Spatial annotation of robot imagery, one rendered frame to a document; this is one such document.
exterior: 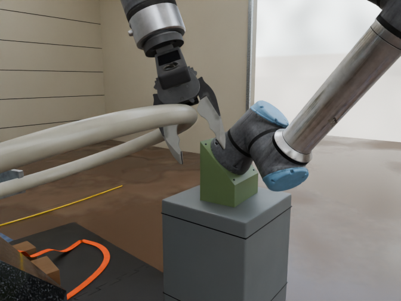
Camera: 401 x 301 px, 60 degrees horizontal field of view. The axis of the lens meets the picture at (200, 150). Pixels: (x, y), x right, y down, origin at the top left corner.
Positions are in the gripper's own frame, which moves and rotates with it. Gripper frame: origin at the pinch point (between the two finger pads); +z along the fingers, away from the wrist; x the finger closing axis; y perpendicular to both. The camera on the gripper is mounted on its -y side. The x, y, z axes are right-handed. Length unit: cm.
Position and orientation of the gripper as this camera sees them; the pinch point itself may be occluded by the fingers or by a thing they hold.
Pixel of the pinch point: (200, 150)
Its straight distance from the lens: 58.4
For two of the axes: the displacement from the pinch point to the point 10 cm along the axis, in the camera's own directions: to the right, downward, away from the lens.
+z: 3.3, 9.4, 0.0
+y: 0.3, -0.1, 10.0
